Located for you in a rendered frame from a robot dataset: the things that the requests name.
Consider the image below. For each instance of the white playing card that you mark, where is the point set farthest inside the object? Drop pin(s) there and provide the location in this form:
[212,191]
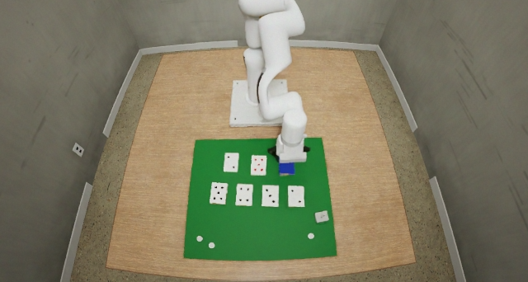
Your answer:
[258,166]
[244,194]
[231,162]
[218,193]
[270,196]
[296,196]

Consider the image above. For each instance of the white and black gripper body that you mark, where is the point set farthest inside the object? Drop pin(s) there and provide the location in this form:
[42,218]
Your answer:
[280,146]

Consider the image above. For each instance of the green felt mat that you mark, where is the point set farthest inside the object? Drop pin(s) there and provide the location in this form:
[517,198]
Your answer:
[257,233]

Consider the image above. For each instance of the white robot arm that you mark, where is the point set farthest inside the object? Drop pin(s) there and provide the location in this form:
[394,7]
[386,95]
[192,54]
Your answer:
[267,57]

